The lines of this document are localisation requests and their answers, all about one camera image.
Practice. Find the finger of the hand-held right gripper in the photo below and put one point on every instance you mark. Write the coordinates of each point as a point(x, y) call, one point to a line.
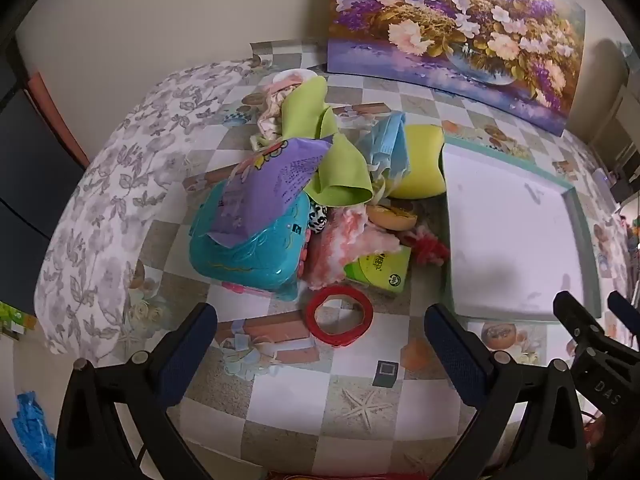
point(575, 315)
point(625, 310)

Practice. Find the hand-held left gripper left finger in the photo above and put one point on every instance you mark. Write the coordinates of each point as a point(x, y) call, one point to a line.
point(187, 350)

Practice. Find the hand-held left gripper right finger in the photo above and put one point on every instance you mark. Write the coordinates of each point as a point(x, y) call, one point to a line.
point(457, 355)

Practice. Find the white tray with green rim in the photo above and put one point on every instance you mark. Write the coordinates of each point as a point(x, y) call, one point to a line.
point(510, 230)

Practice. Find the teal plastic toy case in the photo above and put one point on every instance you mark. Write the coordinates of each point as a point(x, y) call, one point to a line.
point(250, 260)

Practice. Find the red yarn tassel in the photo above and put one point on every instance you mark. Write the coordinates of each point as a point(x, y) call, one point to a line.
point(430, 247)

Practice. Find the green tissue pack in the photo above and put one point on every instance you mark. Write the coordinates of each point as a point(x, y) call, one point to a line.
point(382, 272)

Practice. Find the pink striped fluffy cloth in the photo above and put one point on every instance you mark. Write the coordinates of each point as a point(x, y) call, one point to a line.
point(345, 245)

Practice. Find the leopard print scrunchie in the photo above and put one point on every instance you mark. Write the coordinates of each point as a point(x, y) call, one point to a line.
point(318, 217)

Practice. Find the purple plastic packet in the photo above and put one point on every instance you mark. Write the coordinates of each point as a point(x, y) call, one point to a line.
point(270, 180)

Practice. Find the yellow sponge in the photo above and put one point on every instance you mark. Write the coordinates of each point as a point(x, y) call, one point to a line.
point(422, 160)

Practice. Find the lime green cloth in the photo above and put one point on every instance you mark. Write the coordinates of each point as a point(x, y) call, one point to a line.
point(345, 170)

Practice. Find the blue face mask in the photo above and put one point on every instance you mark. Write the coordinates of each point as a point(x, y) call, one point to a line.
point(387, 142)

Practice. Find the pink fabric scrunchie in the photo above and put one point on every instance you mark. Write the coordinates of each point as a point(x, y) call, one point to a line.
point(275, 105)

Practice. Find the checkered printed tablecloth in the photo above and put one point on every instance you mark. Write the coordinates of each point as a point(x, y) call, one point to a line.
point(350, 400)

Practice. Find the blue glove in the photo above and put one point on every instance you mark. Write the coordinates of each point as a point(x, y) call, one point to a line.
point(32, 430)

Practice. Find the green poster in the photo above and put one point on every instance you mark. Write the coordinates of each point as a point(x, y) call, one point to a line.
point(15, 317)

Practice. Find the grey floral cloth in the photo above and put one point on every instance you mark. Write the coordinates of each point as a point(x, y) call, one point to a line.
point(125, 185)

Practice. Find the dark cabinet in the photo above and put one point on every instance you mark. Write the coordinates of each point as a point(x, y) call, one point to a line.
point(25, 185)

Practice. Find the flower painting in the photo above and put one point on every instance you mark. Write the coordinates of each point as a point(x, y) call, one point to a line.
point(450, 20)

